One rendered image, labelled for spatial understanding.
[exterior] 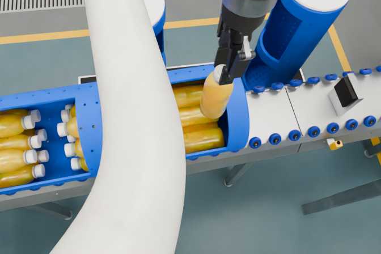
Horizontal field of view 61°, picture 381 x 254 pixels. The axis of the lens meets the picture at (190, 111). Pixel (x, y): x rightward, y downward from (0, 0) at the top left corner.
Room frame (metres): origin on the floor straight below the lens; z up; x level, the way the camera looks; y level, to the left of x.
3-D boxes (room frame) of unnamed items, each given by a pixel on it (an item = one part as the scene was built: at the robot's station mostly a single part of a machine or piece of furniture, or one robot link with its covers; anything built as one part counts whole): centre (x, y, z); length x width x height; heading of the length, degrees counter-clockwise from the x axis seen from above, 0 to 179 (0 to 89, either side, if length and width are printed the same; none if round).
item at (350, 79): (0.61, -0.55, 1.00); 0.10 x 0.04 x 0.15; 20
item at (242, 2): (0.37, -0.06, 1.69); 0.09 x 0.09 x 0.06
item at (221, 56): (0.39, -0.05, 1.46); 0.03 x 0.01 x 0.07; 110
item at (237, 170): (0.45, -0.31, 0.31); 0.06 x 0.06 x 0.63; 20
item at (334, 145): (0.47, -0.54, 0.92); 0.08 x 0.03 x 0.05; 20
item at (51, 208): (0.11, 0.62, 0.31); 0.06 x 0.06 x 0.63; 20
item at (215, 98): (0.37, -0.06, 1.33); 0.07 x 0.07 x 0.18
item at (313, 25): (1.11, -0.45, 0.59); 0.28 x 0.28 x 0.88
